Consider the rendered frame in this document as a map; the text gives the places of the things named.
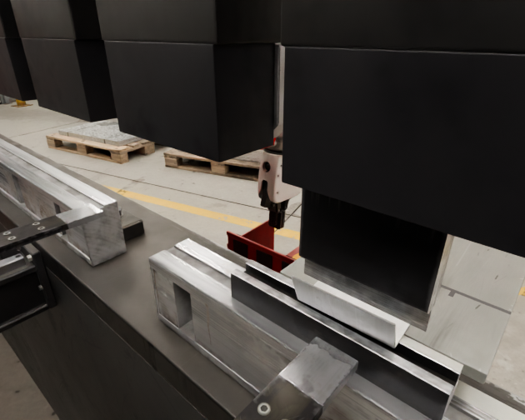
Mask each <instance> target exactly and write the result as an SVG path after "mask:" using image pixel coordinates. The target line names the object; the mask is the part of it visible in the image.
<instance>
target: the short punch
mask: <svg viewBox="0 0 525 420"><path fill-rule="evenodd" d="M453 239H454V236H453V235H450V234H446V233H444V232H439V231H437V230H433V229H431V228H428V227H424V226H420V225H417V224H415V223H412V222H407V221H404V220H402V219H399V218H396V217H391V216H388V215H386V214H383V213H380V212H375V211H373V210H370V209H366V208H364V207H359V206H357V205H353V204H351V203H348V202H344V201H340V200H337V199H335V198H332V197H327V196H324V195H322V194H319V193H315V192H311V191H308V190H306V189H303V190H302V206H301V222H300V238H299V255H298V256H300V257H301V258H305V263H304V274H306V275H308V276H309V277H311V278H314V279H317V280H318V281H320V282H322V283H325V284H327V285H328V286H330V287H332V288H335V289H337V290H339V291H341V292H343V293H346V294H347V295H349V296H351V297H353V298H356V299H358V300H360V301H362V302H364V303H366V304H368V305H370V306H372V307H374V308H377V309H379V310H381V311H383V312H385V313H387V314H389V315H391V316H393V317H395V318H398V319H400V320H402V321H404V322H405V323H408V324H410V325H412V326H414V327H415V328H419V329H421V330H423V331H424V332H426V331H427V328H428V323H429V319H430V316H431V312H432V309H433V306H434V305H435V303H436V301H437V300H438V295H439V292H440V288H441V286H442V282H443V276H444V273H445V270H446V266H447V263H448V258H449V254H450V251H451V248H452V245H453Z"/></svg>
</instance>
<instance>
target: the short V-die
mask: <svg viewBox="0 0 525 420"><path fill-rule="evenodd" d="M231 289H232V298H234V299H236V300H238V301H239V302H240V303H242V304H244V305H245V306H247V307H249V308H251V309H252V310H253V311H255V312H257V313H259V314H260V315H262V316H264V317H265V318H267V319H268V320H270V321H271V322H273V323H275V324H277V325H278V326H279V327H281V328H283V329H285V330H286V331H288V332H290V333H291V334H293V335H294V336H296V337H297V338H300V339H301V340H303V341H304V342H305V343H308V344H309V343H310V342H311V341H312V340H313V339H314V338H315V337H318V338H320V339H322V340H323V341H325V342H326V343H329V344H330V345H332V346H334V347H335V348H337V349H339V350H340V351H342V352H344V353H346V354H347V355H348V356H350V357H352V358H354V359H356V360H358V365H357V370H356V372H355V373H356V374H358V375H359V376H361V377H363V378H365V379H367V380H368V381H369V382H371V383H373V384H374V385H376V386H378V387H379V388H381V389H382V390H384V391H385V392H387V393H389V394H391V395H393V396H394V397H395V398H397V399H399V400H400V401H402V402H404V403H406V404H407V405H408V406H410V407H411V408H414V409H415V410H417V411H419V412H420V413H422V414H423V415H425V416H426V417H428V418H430V419H432V420H443V416H444V414H445V412H446V411H447V409H448V405H449V403H450V402H451V400H452V398H453V394H454V392H455V389H456V386H457V384H458V379H459V377H460V374H461V372H457V371H455V370H454V369H452V368H450V367H448V366H446V365H444V364H442V363H440V362H438V361H436V360H434V359H432V358H430V357H429V356H427V355H425V354H423V353H421V352H419V351H417V350H415V349H413V348H411V347H409V346H407V345H405V344H403V343H402V342H399V343H398V345H397V346H396V347H395V348H393V347H390V346H388V345H387V344H385V343H383V342H380V341H378V340H377V339H375V338H373V337H370V336H368V335H367V334H365V333H363V332H360V331H358V330H357V329H355V328H353V327H351V326H349V325H347V324H346V323H344V322H341V321H339V320H337V319H336V318H334V317H331V316H329V315H327V314H326V313H324V312H321V311H319V310H317V309H316V308H314V307H311V306H310V305H308V304H306V303H305V302H302V301H300V300H298V297H297V294H296V291H295V288H294V286H293V280H292V279H290V278H288V277H285V276H283V275H282V274H280V273H278V272H275V271H273V270H272V269H270V268H268V267H265V266H263V265H262V264H260V263H258V262H255V261H253V260H252V259H251V260H249V261H248V262H246V271H244V272H242V271H240V270H239V269H237V268H236V269H235V270H233V271H231ZM462 370H463V369H462ZM462 370H461V371H462Z"/></svg>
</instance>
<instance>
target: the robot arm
mask: <svg viewBox="0 0 525 420"><path fill-rule="evenodd" d="M282 165H283V132H282V133H281V134H280V135H279V136H278V137H276V140H275V144H274V145H272V146H271V147H266V148H264V149H263V152H262V159H261V164H260V169H259V176H258V186H257V193H258V196H259V197H260V198H261V199H262V200H261V203H260V206H261V207H264V208H267V209H268V210H269V220H268V225H269V226H270V227H273V228H276V229H281V228H284V222H285V212H286V211H284V210H287V208H288V202H289V200H290V199H291V198H293V197H295V196H297V195H298V194H299V193H300V192H301V190H302V189H301V188H300V187H295V186H293V185H289V184H286V183H284V182H282Z"/></svg>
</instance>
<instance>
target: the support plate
mask: <svg viewBox="0 0 525 420"><path fill-rule="evenodd" d="M304 263H305V258H302V257H300V258H299V259H297V260H296V261H294V262H293V263H291V264H290V265H288V266H287V267H285V268H284V269H283V270H282V271H281V272H280V274H282V275H283V276H285V277H287V278H290V279H292V278H291V276H294V277H296V278H300V279H302V280H303V281H305V282H307V283H310V284H312V285H314V284H315V283H316V282H317V281H318V280H317V279H314V278H312V277H309V276H308V275H306V274H304ZM524 279H525V258H524V257H519V256H517V255H514V254H511V253H508V252H504V251H500V250H497V249H495V248H492V247H487V246H484V245H482V244H479V243H476V242H471V241H468V240H466V239H463V238H460V237H455V236H454V239H453V242H452V248H451V251H450V254H449V258H448V261H447V266H446V270H445V273H444V276H443V280H442V285H443V286H446V287H449V288H452V289H454V290H457V291H459V292H461V293H465V294H467V295H469V296H472V297H474V298H477V299H480V300H482V301H484V302H486V303H490V304H492V305H494V306H497V307H500V308H503V309H505V310H508V311H509V312H512V311H513V308H514V305H515V303H516V301H517V298H518V294H519V292H520V290H521V287H522V285H523V281H524ZM450 292H451V291H449V290H447V289H445V288H443V287H441V288H440V292H439V295H438V298H437V301H436V303H435V305H434V306H433V308H432V312H431V316H430V319H429V323H428V325H427V331H426V332H424V331H423V330H421V329H419V328H417V327H414V326H412V325H410V326H409V328H408V329H407V331H406V332H405V333H404V336H406V337H408V338H411V339H412V340H414V341H416V342H418V343H421V344H422V345H424V346H426V347H428V348H431V349H432V350H434V351H436V352H438V353H441V354H442V355H444V356H446V357H448V358H451V359H452V360H454V361H456V362H458V363H461V364H462V365H463V368H462V372H461V373H462V374H464V375H466V376H468V377H470V378H472V379H474V380H476V381H478V382H480V383H482V384H484V383H485V382H486V379H487V377H488V373H489V371H490V368H491V366H492V364H493V360H494V358H495V355H496V353H497V350H498V347H499V344H500V342H501V340H502V337H503V334H504V332H505V329H506V326H507V325H508V320H509V318H510V316H511V315H510V314H508V313H505V312H502V311H500V310H497V309H496V308H493V307H489V306H487V305H485V304H482V303H480V302H477V301H474V300H472V299H470V298H468V297H464V296H462V295H460V294H457V293H455V294H454V296H453V297H450V296H448V294H449V293H450Z"/></svg>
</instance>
